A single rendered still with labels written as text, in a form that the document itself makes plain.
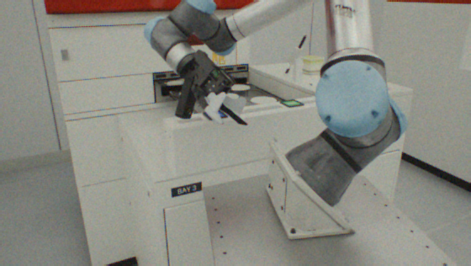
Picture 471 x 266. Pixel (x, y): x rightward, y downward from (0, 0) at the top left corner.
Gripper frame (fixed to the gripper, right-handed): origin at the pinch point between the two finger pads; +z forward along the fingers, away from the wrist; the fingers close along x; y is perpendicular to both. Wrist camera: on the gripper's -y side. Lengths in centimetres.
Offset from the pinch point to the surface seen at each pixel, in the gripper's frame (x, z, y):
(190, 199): 10.5, 1.7, -27.1
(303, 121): 31.6, 5.3, 8.2
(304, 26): 269, -100, 43
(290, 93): 58, -10, 9
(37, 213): 77, -80, -156
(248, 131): 17.9, -1.5, -3.1
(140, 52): 39, -62, -19
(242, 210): -1.2, 15.4, -11.7
